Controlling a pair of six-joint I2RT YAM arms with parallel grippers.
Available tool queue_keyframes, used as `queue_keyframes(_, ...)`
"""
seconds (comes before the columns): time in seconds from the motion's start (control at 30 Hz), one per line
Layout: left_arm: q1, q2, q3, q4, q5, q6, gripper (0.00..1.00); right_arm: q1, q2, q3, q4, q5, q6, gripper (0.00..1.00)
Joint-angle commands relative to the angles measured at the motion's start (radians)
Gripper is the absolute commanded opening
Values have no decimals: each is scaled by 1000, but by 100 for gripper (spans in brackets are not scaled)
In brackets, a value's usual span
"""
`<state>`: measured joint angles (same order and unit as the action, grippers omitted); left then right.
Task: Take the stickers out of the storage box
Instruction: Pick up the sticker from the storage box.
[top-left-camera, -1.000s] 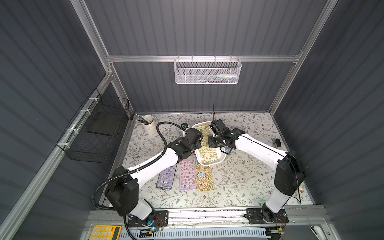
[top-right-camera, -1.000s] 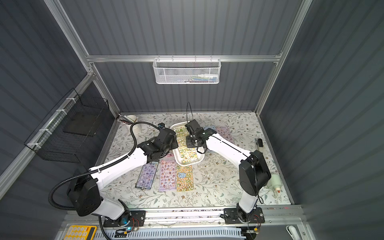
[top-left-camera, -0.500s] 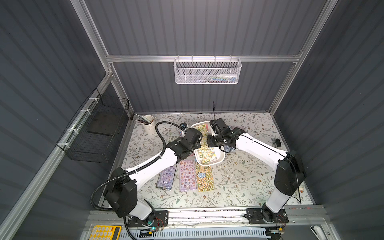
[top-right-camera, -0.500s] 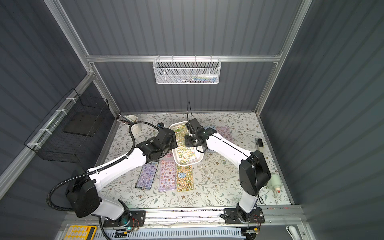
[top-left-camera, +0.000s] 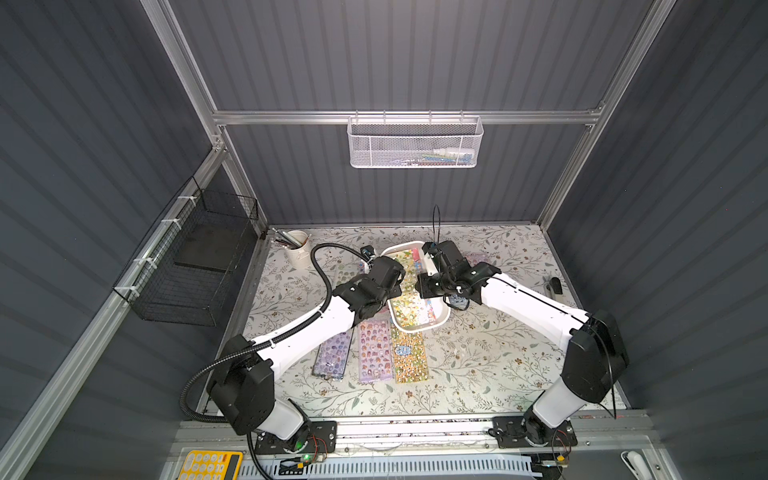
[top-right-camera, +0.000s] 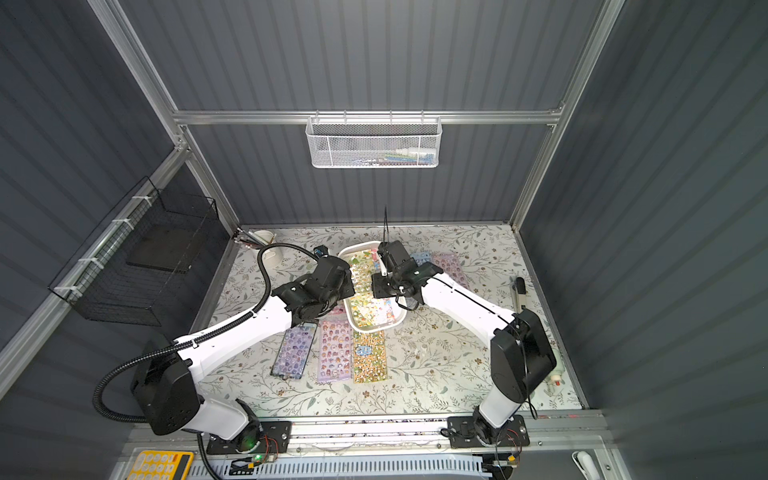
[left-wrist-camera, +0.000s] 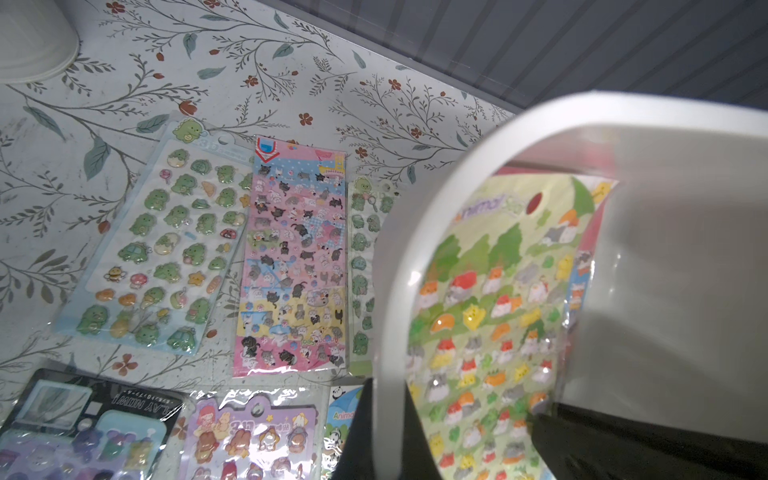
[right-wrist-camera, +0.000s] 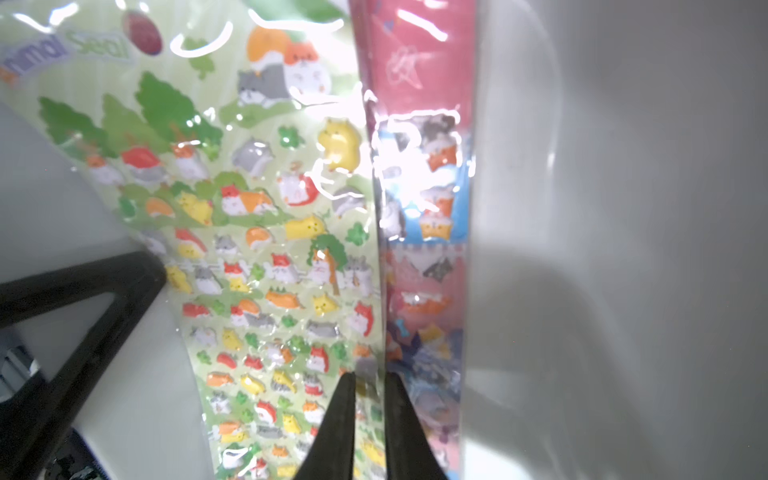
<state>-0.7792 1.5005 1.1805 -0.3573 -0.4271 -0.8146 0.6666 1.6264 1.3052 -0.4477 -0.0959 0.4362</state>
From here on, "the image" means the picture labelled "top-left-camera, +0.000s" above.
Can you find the white plastic storage tray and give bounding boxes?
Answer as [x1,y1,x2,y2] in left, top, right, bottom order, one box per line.
[382,241,450,333]

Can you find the pink 3D sticker sheet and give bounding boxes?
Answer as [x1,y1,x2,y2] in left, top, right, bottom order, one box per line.
[466,252,492,266]
[358,318,394,384]

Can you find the purple sticker sheet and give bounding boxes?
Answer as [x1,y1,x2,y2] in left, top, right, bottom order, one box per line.
[312,330,353,380]

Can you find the panda sticker sheet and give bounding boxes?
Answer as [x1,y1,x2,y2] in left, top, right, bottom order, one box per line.
[391,328,429,384]

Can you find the green mushroom sticker sheet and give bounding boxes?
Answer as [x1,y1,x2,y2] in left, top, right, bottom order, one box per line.
[390,248,439,333]

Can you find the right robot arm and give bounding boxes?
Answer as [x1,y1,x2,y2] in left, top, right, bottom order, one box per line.
[416,240,630,431]

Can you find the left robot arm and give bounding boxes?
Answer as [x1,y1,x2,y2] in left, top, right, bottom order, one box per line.
[209,243,405,443]

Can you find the cream metal pen bucket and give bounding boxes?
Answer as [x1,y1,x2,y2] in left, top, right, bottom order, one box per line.
[285,230,312,270]

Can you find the black white handheld device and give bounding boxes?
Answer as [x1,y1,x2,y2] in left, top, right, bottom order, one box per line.
[545,277,564,298]

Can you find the items in white basket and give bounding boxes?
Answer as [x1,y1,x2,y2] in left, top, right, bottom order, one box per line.
[390,147,477,167]

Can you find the yellow calculator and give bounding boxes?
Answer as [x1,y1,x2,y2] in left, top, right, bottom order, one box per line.
[177,450,244,480]

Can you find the white object bottom right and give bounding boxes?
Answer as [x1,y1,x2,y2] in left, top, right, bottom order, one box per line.
[620,451,654,480]

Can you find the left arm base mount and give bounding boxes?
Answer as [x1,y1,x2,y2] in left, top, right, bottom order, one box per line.
[254,421,338,456]

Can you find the white wire wall basket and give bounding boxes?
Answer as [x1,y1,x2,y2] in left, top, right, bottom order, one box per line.
[346,115,484,169]

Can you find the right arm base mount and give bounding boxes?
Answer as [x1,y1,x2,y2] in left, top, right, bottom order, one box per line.
[486,412,578,450]

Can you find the black wire wall basket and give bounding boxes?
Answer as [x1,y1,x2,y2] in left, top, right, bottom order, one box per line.
[113,181,259,327]

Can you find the white slotted cable duct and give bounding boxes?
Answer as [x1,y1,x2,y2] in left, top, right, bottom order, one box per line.
[263,454,543,479]

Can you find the black corrugated cable hose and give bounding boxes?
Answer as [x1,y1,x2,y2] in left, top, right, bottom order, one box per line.
[178,242,373,424]

